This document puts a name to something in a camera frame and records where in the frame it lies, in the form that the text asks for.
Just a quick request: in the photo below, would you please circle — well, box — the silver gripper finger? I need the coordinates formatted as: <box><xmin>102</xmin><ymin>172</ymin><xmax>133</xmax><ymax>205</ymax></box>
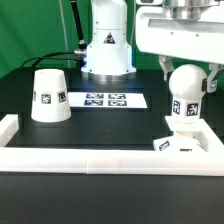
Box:
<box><xmin>159</xmin><ymin>55</ymin><xmax>174</xmax><ymax>81</ymax></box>
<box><xmin>202</xmin><ymin>63</ymin><xmax>224</xmax><ymax>93</ymax></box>

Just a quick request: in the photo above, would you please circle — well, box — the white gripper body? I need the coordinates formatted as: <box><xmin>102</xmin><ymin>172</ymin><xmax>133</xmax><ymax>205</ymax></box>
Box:
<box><xmin>135</xmin><ymin>0</ymin><xmax>224</xmax><ymax>65</ymax></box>

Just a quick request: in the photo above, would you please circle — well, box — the white lamp bulb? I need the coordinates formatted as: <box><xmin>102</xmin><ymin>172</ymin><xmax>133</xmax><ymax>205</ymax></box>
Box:
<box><xmin>169</xmin><ymin>64</ymin><xmax>207</xmax><ymax>123</ymax></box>

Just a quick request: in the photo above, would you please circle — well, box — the white lamp base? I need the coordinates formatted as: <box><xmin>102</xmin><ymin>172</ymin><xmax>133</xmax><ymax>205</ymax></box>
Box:
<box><xmin>153</xmin><ymin>116</ymin><xmax>205</xmax><ymax>152</ymax></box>

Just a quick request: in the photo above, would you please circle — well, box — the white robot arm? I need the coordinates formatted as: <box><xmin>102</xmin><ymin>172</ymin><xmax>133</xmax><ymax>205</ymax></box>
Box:
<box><xmin>82</xmin><ymin>0</ymin><xmax>224</xmax><ymax>93</ymax></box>

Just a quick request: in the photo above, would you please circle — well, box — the white lamp shade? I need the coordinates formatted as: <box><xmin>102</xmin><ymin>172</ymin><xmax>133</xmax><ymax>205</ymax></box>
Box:
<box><xmin>31</xmin><ymin>69</ymin><xmax>71</xmax><ymax>123</ymax></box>

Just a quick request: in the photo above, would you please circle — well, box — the white marker sheet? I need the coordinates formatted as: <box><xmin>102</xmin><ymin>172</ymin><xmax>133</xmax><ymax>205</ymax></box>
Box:
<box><xmin>68</xmin><ymin>92</ymin><xmax>147</xmax><ymax>109</ymax></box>

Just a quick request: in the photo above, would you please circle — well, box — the white U-shaped fence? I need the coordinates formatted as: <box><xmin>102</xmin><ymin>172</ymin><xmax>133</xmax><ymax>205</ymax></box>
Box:
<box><xmin>0</xmin><ymin>113</ymin><xmax>224</xmax><ymax>177</ymax></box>

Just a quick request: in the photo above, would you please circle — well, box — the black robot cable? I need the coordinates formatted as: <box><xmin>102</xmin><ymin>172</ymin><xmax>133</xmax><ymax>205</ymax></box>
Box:
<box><xmin>20</xmin><ymin>0</ymin><xmax>88</xmax><ymax>69</ymax></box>

